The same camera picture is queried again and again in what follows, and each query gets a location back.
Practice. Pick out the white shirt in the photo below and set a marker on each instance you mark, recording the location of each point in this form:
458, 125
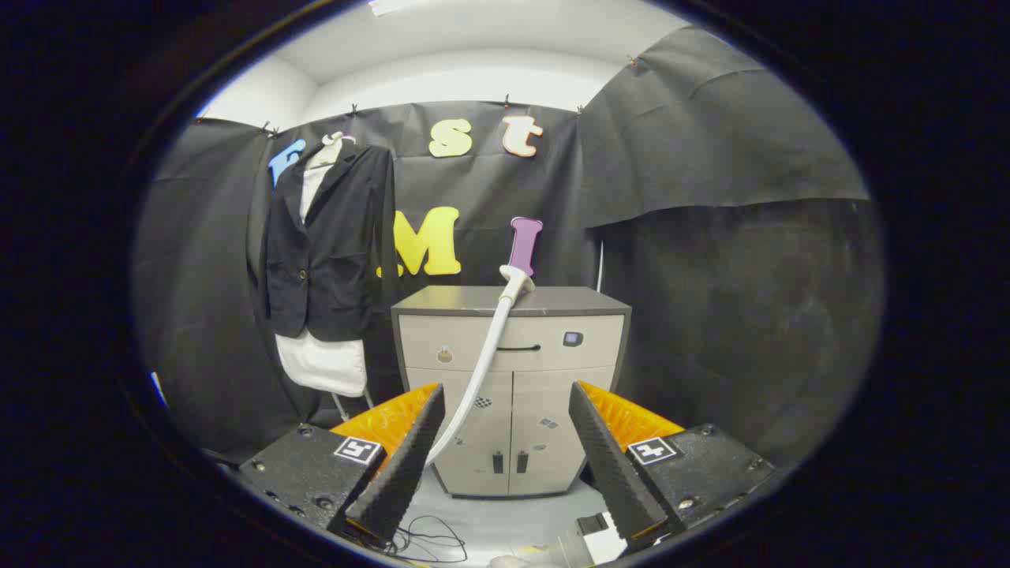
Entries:
319, 367

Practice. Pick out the metal garment stand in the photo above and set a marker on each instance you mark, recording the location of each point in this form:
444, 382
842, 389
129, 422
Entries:
341, 406

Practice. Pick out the black backdrop cloth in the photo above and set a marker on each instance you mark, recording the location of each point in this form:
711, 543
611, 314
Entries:
710, 276

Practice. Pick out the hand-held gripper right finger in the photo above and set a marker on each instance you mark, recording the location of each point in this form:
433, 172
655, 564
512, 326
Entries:
607, 465

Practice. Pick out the white and black device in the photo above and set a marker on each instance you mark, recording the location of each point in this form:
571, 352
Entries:
604, 544

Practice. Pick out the grey cabinet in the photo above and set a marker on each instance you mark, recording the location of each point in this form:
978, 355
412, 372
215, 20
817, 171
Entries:
544, 379

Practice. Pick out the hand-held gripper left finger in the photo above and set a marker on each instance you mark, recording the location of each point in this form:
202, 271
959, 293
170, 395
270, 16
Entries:
402, 473

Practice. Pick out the white garment steamer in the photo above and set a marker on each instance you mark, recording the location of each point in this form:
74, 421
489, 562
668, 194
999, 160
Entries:
489, 347

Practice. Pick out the white clothes hanger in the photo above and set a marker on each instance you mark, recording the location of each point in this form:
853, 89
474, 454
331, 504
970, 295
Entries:
325, 158

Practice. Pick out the black jacket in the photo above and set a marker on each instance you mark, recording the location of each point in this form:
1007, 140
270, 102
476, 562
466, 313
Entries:
339, 252

